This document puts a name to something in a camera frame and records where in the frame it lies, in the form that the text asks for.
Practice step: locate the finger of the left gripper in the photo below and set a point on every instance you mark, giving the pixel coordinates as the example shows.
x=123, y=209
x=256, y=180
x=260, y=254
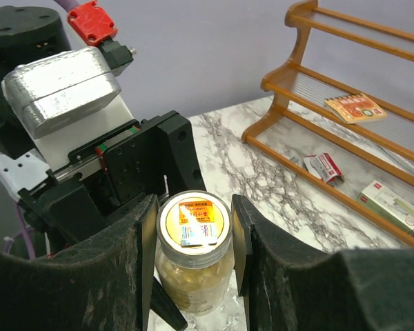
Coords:
x=164, y=307

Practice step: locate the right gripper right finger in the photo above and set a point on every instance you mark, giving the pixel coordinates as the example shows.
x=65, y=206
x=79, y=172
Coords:
x=287, y=284

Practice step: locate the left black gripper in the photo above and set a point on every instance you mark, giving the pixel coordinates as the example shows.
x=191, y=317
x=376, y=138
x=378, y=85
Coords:
x=109, y=176

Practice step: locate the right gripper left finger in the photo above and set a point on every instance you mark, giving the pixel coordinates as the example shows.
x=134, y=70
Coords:
x=102, y=283

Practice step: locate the clear pill bottle gold lid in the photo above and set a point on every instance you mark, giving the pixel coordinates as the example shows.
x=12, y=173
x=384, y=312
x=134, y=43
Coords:
x=194, y=256

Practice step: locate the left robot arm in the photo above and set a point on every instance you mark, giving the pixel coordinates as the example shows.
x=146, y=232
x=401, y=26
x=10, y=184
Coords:
x=29, y=34

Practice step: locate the red white staples packet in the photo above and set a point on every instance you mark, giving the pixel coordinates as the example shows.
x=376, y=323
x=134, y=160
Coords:
x=321, y=166

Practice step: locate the white green stapler box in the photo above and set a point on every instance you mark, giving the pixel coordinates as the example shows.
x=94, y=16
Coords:
x=387, y=204

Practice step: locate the wooden three-tier shelf rack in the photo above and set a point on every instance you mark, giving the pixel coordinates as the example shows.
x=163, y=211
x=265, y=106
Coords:
x=335, y=121

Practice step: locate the orange spiral notebook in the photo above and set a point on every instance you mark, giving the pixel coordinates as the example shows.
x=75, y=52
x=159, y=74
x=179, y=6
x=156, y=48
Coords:
x=355, y=108

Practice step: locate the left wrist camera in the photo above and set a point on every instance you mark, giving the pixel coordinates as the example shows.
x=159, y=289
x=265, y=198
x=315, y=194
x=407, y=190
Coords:
x=69, y=99

